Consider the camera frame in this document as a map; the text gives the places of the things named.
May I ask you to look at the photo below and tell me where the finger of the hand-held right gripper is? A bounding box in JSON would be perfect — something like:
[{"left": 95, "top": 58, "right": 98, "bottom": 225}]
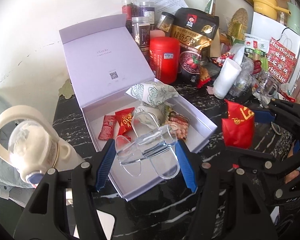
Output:
[
  {"left": 251, "top": 99, "right": 300, "bottom": 135},
  {"left": 224, "top": 146, "right": 300, "bottom": 180}
]

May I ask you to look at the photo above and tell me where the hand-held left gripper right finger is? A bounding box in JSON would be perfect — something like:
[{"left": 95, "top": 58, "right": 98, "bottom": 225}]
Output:
[{"left": 175, "top": 140, "right": 275, "bottom": 240}]

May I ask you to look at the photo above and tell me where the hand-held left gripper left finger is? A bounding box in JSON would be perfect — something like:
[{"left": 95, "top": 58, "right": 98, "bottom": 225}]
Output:
[{"left": 14, "top": 145, "right": 115, "bottom": 240}]

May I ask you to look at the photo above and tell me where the large red snack packet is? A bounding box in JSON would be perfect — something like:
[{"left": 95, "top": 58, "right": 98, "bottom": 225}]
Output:
[{"left": 221, "top": 99, "right": 255, "bottom": 150}]

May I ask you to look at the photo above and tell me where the narrow red snack packet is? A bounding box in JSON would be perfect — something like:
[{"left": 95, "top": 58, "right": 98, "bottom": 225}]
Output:
[{"left": 98, "top": 115, "right": 117, "bottom": 140}]

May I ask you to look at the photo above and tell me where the green peanut snack packet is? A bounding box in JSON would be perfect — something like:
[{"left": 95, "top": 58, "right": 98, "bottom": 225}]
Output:
[{"left": 164, "top": 106, "right": 190, "bottom": 140}]

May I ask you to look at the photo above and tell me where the clear glass mug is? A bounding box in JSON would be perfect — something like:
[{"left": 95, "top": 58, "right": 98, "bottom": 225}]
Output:
[
  {"left": 114, "top": 112, "right": 181, "bottom": 181},
  {"left": 256, "top": 70, "right": 280, "bottom": 98}
]

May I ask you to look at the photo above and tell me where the small red gold-print packet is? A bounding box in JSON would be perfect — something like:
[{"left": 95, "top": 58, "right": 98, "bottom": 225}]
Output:
[{"left": 115, "top": 107, "right": 136, "bottom": 135}]

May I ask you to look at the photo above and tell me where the white bread-print snack packet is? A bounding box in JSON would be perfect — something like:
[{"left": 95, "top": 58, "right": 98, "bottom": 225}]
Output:
[
  {"left": 136, "top": 105, "right": 169, "bottom": 125},
  {"left": 126, "top": 81, "right": 180, "bottom": 108}
]

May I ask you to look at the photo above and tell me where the lavender gift box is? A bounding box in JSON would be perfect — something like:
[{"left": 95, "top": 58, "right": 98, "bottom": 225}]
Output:
[{"left": 59, "top": 14, "right": 218, "bottom": 202}]

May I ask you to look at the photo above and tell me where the person's brown knit clothing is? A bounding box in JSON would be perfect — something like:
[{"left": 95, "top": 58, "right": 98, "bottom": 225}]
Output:
[{"left": 275, "top": 127, "right": 300, "bottom": 155}]

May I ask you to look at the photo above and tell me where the white paper cup stack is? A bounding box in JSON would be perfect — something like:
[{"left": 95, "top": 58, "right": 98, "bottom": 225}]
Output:
[{"left": 213, "top": 59, "right": 242, "bottom": 99}]

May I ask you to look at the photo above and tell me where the red printed paper bag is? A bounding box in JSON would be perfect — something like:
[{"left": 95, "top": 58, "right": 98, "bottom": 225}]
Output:
[{"left": 266, "top": 37, "right": 298, "bottom": 84}]

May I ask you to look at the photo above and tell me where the white smartphone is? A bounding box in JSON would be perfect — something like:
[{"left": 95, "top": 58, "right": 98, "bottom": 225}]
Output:
[{"left": 100, "top": 214, "right": 115, "bottom": 240}]

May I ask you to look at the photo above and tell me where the green white food packet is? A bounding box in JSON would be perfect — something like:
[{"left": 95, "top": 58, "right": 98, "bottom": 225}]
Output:
[{"left": 244, "top": 36, "right": 270, "bottom": 62}]

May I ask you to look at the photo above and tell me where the orange red snack packet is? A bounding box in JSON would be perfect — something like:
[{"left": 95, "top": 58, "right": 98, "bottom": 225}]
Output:
[{"left": 197, "top": 65, "right": 214, "bottom": 88}]

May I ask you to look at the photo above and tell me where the white cartoon water bottle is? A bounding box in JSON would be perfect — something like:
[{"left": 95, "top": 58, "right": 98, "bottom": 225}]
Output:
[{"left": 0, "top": 105, "right": 85, "bottom": 189}]

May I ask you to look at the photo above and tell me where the brown paper bag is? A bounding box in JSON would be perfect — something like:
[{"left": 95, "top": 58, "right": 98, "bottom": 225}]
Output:
[{"left": 210, "top": 31, "right": 223, "bottom": 57}]

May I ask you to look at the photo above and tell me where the green gold carton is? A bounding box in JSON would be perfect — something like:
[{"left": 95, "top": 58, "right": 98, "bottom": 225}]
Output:
[{"left": 232, "top": 22, "right": 252, "bottom": 41}]

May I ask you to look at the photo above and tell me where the round woven trivet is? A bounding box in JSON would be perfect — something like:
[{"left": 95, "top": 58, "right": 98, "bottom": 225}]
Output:
[{"left": 229, "top": 8, "right": 248, "bottom": 33}]

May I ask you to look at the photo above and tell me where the mint green appliance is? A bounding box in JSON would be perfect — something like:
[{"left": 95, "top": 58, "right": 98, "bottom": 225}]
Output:
[{"left": 286, "top": 2, "right": 300, "bottom": 38}]

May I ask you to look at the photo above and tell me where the pale green puffer jacket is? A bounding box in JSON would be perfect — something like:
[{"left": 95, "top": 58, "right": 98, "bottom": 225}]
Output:
[{"left": 0, "top": 94, "right": 34, "bottom": 207}]

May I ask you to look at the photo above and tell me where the red plastic canister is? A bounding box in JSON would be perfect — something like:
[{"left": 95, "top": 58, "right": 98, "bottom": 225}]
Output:
[{"left": 149, "top": 37, "right": 181, "bottom": 85}]

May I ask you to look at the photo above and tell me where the black oat cereal bag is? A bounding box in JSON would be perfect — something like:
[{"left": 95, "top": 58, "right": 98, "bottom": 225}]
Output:
[{"left": 171, "top": 7, "right": 220, "bottom": 84}]

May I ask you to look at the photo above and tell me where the yellow pot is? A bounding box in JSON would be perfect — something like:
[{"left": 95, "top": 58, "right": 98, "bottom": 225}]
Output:
[{"left": 252, "top": 0, "right": 290, "bottom": 20}]

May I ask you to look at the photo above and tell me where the dark glass jar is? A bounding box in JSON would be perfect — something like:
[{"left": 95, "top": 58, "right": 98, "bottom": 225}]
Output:
[{"left": 140, "top": 45, "right": 152, "bottom": 64}]

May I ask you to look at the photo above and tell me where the black-lid jar of yellow sticks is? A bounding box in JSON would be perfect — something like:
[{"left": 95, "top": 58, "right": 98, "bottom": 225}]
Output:
[{"left": 156, "top": 12, "right": 176, "bottom": 37}]

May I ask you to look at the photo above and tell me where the pink container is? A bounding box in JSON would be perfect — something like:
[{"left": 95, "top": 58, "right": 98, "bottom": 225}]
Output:
[{"left": 150, "top": 29, "right": 166, "bottom": 40}]

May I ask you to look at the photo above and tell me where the clear grain jar dark label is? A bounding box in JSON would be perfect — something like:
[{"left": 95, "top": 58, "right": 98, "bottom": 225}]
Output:
[{"left": 132, "top": 17, "right": 151, "bottom": 48}]

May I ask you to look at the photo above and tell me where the clear jar purple label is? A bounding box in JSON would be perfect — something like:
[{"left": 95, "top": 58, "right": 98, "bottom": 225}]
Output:
[{"left": 139, "top": 2, "right": 156, "bottom": 30}]

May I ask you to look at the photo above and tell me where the clear jar red label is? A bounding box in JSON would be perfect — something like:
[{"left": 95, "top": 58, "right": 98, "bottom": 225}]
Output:
[{"left": 122, "top": 0, "right": 138, "bottom": 22}]

